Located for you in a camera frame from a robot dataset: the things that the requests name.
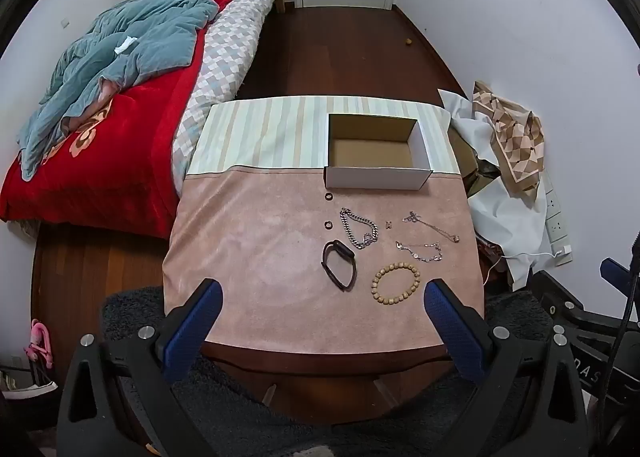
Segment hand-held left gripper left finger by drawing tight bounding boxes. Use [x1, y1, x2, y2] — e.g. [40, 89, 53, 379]
[56, 278, 224, 457]

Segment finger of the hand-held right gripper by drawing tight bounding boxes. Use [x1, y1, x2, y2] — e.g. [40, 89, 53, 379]
[531, 271, 585, 320]
[600, 258, 640, 308]

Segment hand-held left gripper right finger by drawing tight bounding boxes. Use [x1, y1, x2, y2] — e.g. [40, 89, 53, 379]
[423, 278, 589, 457]

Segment thin silver charm bracelet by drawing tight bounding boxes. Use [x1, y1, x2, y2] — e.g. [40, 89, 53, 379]
[395, 239, 445, 264]

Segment wooden bead bracelet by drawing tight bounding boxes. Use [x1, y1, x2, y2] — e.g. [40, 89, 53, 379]
[370, 262, 422, 306]

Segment thin silver necklace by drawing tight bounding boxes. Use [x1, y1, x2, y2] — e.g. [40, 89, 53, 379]
[402, 211, 461, 244]

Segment black watch band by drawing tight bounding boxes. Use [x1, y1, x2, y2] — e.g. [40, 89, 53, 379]
[321, 239, 357, 292]

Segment silver chain bracelet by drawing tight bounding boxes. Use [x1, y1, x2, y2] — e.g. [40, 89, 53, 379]
[340, 208, 379, 249]

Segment white cardboard box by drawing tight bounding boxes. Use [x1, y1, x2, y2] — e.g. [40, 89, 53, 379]
[323, 113, 433, 190]

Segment white power strip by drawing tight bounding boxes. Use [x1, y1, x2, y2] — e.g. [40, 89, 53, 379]
[542, 172, 573, 265]

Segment white crumpled sheet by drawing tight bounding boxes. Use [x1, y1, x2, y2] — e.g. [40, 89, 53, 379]
[439, 88, 551, 290]

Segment pink suede table cloth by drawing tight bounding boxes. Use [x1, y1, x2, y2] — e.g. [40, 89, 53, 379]
[162, 166, 485, 355]

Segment dark glossy bag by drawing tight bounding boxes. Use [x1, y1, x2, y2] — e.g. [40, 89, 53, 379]
[465, 160, 501, 198]

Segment dark wooden table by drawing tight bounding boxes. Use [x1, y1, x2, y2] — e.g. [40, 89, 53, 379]
[200, 342, 451, 425]

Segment beige geometric patterned scarf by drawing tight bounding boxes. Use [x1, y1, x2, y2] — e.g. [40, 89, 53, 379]
[472, 81, 546, 198]

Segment pink plastic item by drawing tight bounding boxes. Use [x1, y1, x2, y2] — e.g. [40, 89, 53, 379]
[25, 319, 55, 369]

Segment brown cardboard box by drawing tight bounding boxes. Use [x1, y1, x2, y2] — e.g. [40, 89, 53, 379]
[447, 130, 482, 188]

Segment white shoe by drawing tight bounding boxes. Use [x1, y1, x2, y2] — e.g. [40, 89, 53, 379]
[0, 372, 59, 404]

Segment bed with red blanket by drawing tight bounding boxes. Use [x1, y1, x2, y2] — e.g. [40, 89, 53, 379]
[0, 0, 281, 240]

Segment striped pale cloth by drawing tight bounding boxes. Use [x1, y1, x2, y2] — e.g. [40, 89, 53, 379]
[189, 96, 461, 175]

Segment checkered bed sheet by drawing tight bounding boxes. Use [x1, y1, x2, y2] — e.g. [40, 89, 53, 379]
[171, 0, 287, 198]

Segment blue-grey quilt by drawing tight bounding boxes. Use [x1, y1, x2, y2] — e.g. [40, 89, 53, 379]
[17, 0, 281, 180]

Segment black cable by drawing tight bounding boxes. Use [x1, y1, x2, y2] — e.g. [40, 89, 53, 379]
[597, 229, 640, 438]

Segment white charger cable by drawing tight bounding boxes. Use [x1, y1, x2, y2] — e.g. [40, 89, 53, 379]
[487, 246, 572, 284]

